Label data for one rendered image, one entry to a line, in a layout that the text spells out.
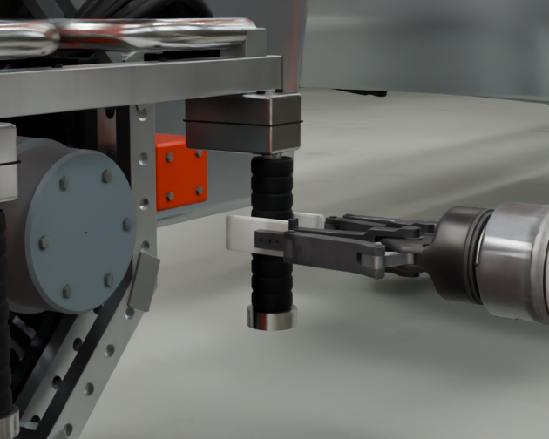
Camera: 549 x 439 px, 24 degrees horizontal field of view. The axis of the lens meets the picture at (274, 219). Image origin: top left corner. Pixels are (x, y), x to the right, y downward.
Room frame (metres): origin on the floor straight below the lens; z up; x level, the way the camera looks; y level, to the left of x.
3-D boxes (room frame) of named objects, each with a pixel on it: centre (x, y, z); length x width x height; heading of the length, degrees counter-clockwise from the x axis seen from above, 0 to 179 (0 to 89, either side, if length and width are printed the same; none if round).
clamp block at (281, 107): (1.09, 0.03, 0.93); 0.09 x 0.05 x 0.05; 57
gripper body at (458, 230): (0.99, -0.13, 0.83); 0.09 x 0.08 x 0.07; 57
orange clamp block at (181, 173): (1.33, 0.12, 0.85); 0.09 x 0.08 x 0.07; 147
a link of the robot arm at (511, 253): (0.95, -0.19, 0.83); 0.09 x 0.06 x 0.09; 147
